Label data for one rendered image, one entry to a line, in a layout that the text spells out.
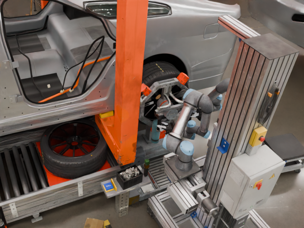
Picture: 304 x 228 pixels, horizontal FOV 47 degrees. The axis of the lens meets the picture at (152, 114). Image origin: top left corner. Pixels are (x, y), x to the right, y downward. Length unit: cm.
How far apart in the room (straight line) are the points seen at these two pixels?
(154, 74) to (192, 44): 49
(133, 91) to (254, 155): 102
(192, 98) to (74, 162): 127
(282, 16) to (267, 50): 315
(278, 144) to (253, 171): 170
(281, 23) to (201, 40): 201
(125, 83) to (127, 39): 37
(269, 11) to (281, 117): 152
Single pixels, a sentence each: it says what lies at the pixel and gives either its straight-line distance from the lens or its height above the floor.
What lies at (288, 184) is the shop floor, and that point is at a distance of 432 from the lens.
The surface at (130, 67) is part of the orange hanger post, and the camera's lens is 262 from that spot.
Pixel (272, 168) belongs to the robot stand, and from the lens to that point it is 261.
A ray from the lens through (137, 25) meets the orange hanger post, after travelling 247.
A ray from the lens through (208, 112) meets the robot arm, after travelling 289.
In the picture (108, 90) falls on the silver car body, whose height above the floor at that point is 99.
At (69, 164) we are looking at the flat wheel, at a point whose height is 49.
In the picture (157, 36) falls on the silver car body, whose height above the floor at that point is 150.
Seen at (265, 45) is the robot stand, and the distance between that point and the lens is 226.
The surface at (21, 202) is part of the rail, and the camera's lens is 339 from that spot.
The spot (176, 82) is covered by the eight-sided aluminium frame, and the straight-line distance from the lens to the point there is 337.
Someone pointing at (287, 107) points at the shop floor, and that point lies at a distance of 542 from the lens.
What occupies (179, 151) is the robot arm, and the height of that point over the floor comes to 100.
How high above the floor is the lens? 302
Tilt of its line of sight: 40 degrees down
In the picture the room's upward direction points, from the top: 7 degrees clockwise
